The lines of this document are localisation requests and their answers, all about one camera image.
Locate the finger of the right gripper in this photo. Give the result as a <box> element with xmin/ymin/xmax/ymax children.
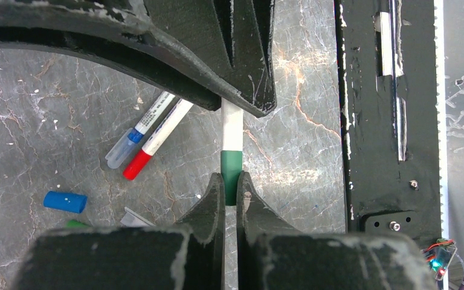
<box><xmin>0</xmin><ymin>1</ymin><xmax>221</xmax><ymax>111</ymax></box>
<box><xmin>144</xmin><ymin>1</ymin><xmax>277</xmax><ymax>117</ymax></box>

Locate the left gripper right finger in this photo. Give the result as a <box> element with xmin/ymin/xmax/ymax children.
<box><xmin>236</xmin><ymin>172</ymin><xmax>436</xmax><ymax>289</ymax></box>

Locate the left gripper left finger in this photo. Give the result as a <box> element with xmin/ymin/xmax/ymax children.
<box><xmin>12</xmin><ymin>173</ymin><xmax>225</xmax><ymax>289</ymax></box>

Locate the clear pen cap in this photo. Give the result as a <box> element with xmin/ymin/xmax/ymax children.
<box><xmin>120</xmin><ymin>207</ymin><xmax>155</xmax><ymax>227</ymax></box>

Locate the red cap marker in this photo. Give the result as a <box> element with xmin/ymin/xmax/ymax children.
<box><xmin>123</xmin><ymin>99</ymin><xmax>193</xmax><ymax>180</ymax></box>

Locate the blue marker cap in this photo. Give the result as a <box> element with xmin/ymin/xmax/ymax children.
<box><xmin>43</xmin><ymin>191</ymin><xmax>88</xmax><ymax>214</ymax></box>

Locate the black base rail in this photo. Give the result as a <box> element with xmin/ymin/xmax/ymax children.
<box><xmin>335</xmin><ymin>1</ymin><xmax>442</xmax><ymax>245</ymax></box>

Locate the cable duct comb strip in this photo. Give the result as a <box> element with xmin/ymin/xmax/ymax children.
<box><xmin>434</xmin><ymin>0</ymin><xmax>450</xmax><ymax>239</ymax></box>

